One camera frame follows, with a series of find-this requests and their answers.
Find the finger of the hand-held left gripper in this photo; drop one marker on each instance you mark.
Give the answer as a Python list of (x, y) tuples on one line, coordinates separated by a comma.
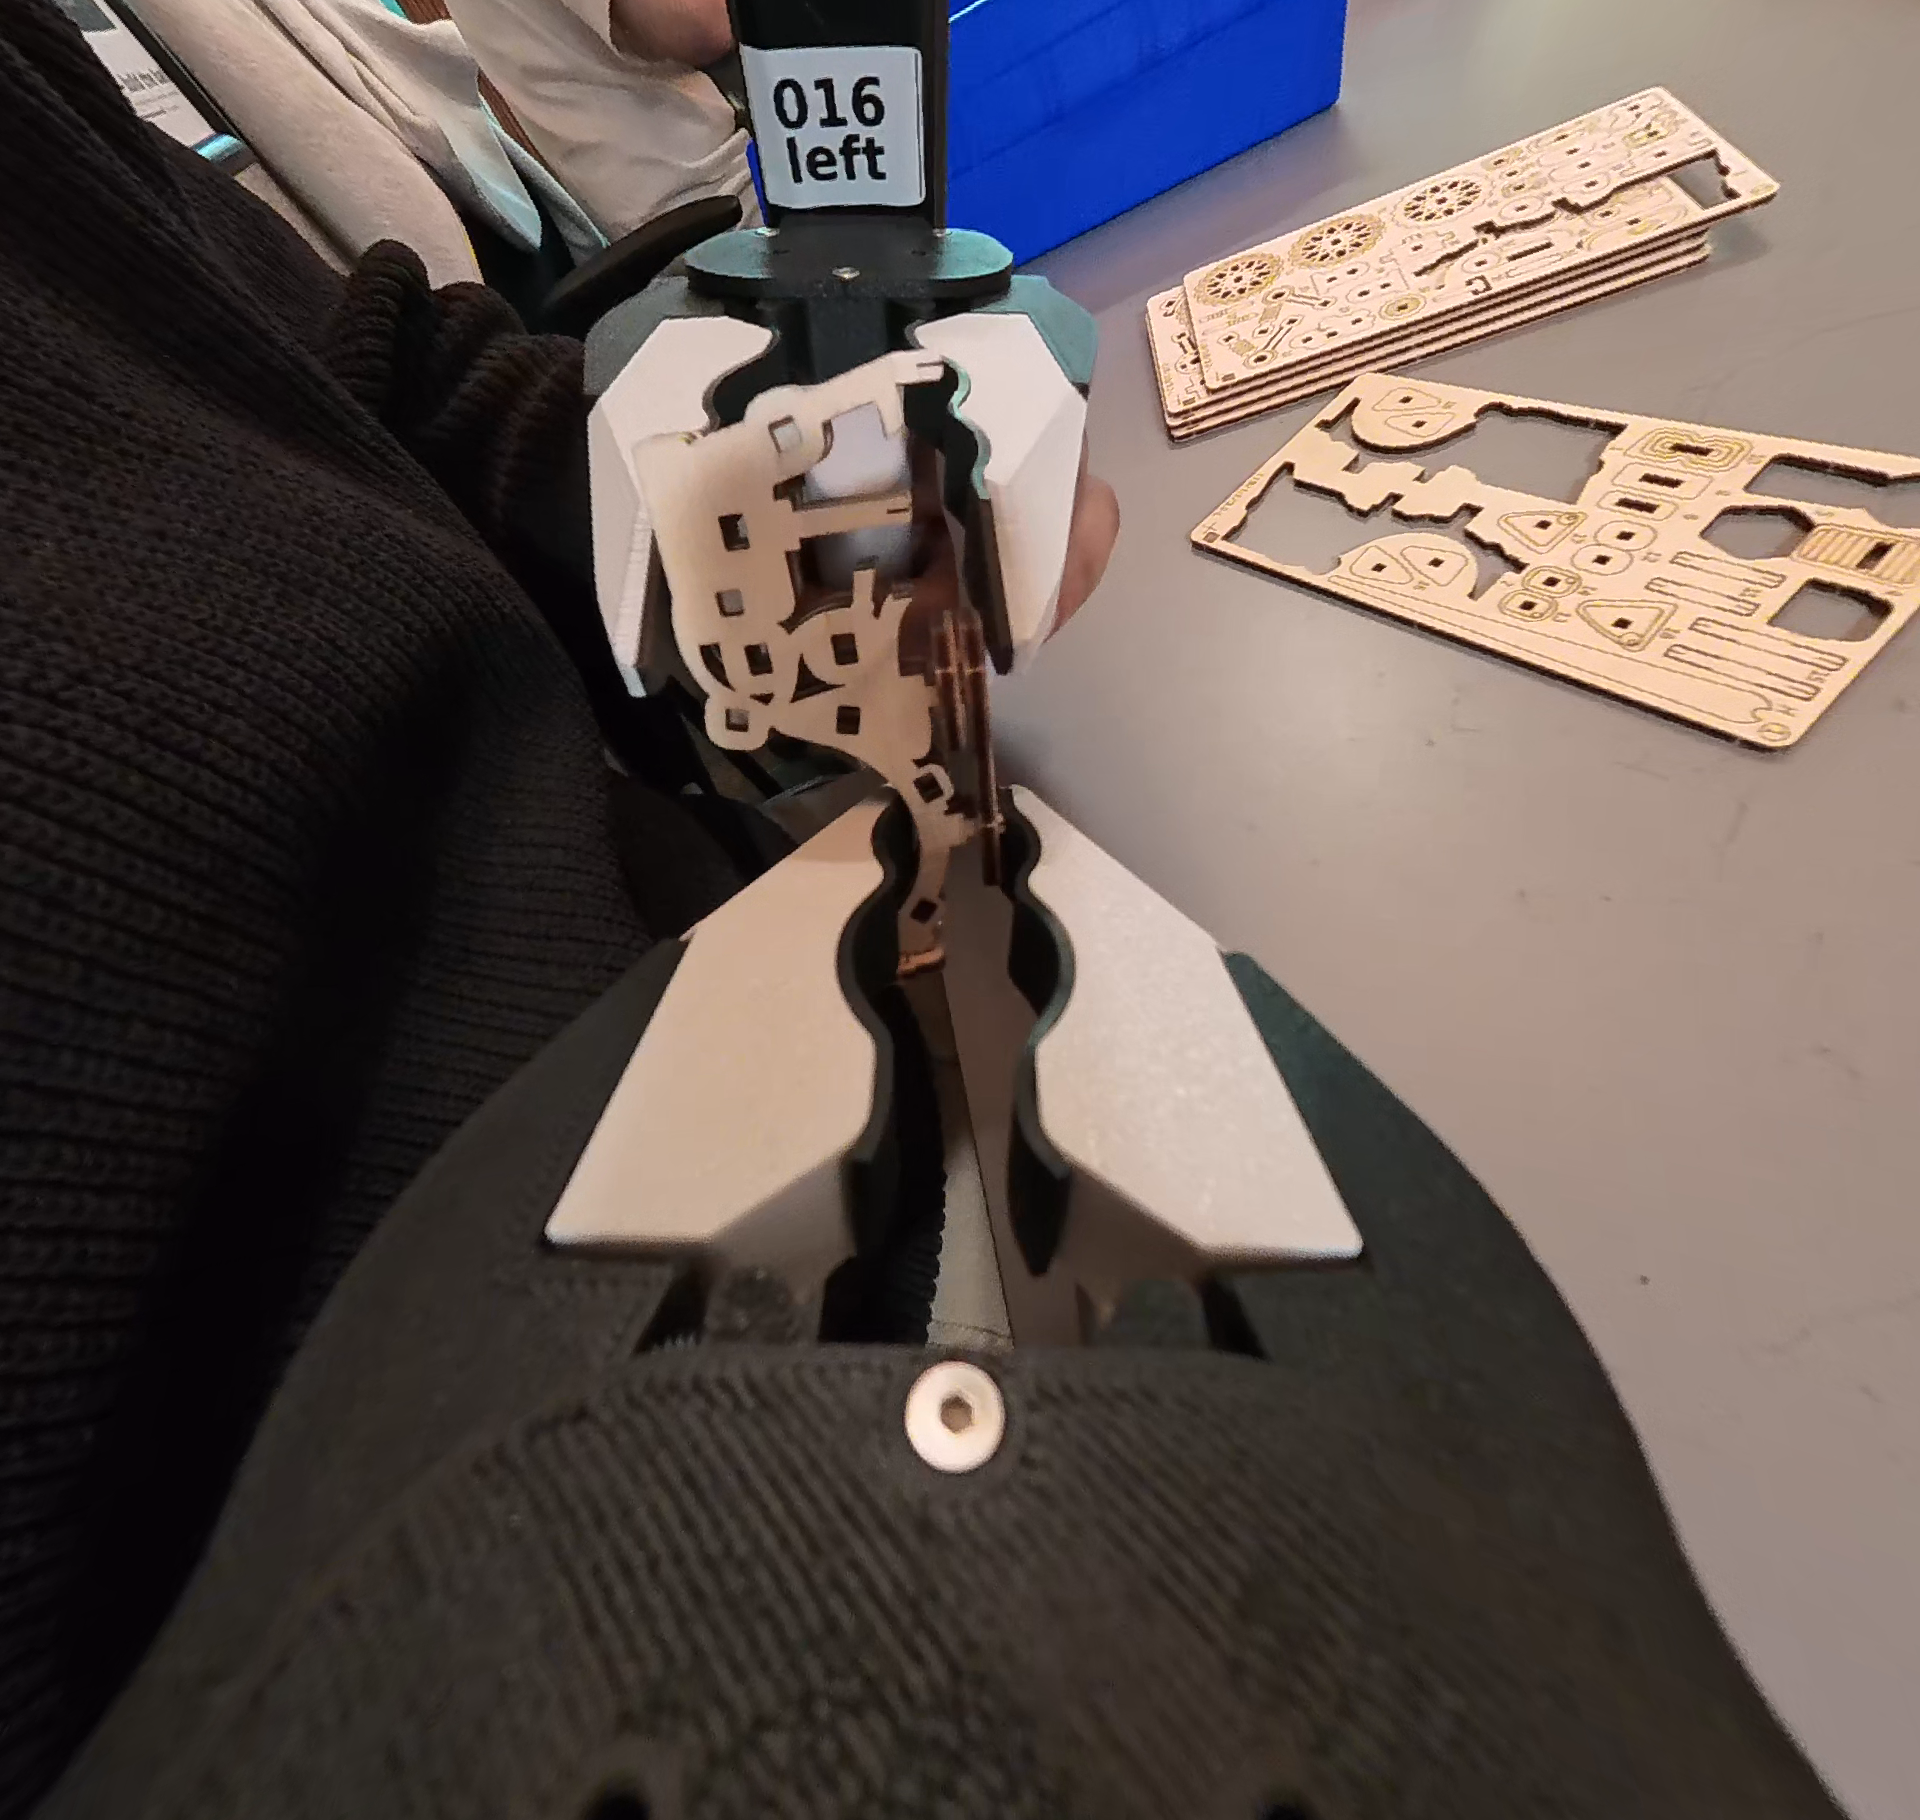
[(622, 499), (1036, 470)]

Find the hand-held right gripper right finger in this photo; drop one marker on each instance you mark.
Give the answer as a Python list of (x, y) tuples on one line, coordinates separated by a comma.
[(1184, 1100)]

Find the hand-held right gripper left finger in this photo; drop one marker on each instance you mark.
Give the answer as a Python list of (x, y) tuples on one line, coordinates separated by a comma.
[(719, 1100)]

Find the wooden puzzle model assembly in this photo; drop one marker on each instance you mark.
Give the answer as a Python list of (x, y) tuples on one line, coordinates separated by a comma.
[(676, 486)]

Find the person's left forearm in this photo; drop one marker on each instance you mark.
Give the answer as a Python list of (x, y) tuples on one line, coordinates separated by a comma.
[(480, 499)]

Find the grey desk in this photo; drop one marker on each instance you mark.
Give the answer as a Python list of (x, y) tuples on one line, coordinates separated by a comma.
[(1499, 1026)]

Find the person's left hand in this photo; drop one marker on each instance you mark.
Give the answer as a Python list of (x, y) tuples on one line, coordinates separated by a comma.
[(1093, 538)]

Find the black office chair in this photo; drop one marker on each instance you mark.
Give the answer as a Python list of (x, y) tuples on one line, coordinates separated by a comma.
[(630, 253)]

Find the blue plastic bin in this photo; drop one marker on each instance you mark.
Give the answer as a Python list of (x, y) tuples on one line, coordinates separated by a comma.
[(1141, 51)]

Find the punched wooden puzzle sheet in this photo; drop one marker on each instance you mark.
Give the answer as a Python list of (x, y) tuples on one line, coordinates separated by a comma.
[(1373, 561)]

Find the beige jacket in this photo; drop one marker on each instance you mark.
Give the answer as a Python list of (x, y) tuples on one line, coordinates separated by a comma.
[(343, 96)]

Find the stack of wooden puzzle sheets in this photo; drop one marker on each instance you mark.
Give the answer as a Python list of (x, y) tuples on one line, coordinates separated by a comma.
[(1499, 276)]

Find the standing sign board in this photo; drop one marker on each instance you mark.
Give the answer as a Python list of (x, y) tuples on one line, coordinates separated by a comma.
[(90, 20)]

